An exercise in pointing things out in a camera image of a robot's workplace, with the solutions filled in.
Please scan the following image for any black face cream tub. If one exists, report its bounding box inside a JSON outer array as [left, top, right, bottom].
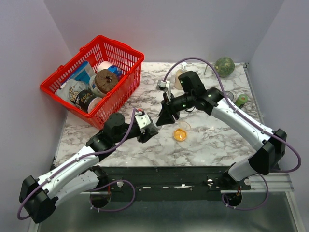
[[75, 89, 102, 113]]

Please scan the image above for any brown round cork block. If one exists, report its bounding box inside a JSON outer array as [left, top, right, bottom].
[[94, 69, 118, 94]]

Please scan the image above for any purple cable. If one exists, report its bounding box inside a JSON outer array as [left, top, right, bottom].
[[16, 108, 143, 220], [164, 57, 302, 174]]

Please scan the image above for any silver cartoon snack bag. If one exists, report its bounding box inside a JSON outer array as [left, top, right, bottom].
[[55, 79, 88, 105]]

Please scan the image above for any blue white packet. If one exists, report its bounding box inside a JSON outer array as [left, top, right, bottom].
[[60, 60, 95, 88]]

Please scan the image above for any white blue tissue roll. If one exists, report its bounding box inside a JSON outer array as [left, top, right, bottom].
[[97, 61, 123, 80]]

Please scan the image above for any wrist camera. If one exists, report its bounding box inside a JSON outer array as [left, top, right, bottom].
[[135, 109, 151, 132], [156, 80, 171, 98]]

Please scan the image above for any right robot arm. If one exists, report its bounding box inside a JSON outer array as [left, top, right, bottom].
[[156, 71, 287, 189]]

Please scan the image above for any beige soap pump bottle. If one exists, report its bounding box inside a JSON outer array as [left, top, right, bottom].
[[175, 61, 187, 90]]

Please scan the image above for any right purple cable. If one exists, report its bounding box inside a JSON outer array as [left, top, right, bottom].
[[164, 57, 302, 174]]

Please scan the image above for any green melon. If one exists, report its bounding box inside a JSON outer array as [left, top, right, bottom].
[[214, 57, 235, 78]]

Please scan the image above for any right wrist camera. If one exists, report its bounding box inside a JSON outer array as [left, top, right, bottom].
[[156, 80, 171, 98]]

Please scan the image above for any orange pill dish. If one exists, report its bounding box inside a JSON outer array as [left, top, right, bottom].
[[173, 128, 187, 142]]

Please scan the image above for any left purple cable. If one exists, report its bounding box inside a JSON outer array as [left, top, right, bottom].
[[16, 108, 143, 220]]

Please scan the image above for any red plastic shopping basket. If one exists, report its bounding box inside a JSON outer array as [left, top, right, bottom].
[[40, 35, 144, 130]]

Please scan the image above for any green cylinder bottle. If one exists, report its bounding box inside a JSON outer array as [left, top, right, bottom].
[[235, 94, 248, 109]]

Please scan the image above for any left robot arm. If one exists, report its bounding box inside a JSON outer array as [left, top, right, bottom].
[[17, 110, 160, 224]]

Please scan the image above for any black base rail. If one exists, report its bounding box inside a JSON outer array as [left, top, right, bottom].
[[49, 166, 268, 203]]

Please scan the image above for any white printed cup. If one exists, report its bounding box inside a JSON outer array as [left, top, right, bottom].
[[88, 75, 106, 98]]

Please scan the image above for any clear dish lid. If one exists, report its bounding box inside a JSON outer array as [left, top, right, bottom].
[[178, 121, 191, 131]]

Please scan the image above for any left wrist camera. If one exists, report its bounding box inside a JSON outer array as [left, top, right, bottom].
[[135, 109, 151, 132]]

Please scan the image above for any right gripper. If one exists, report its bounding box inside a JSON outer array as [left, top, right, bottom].
[[156, 93, 194, 126]]

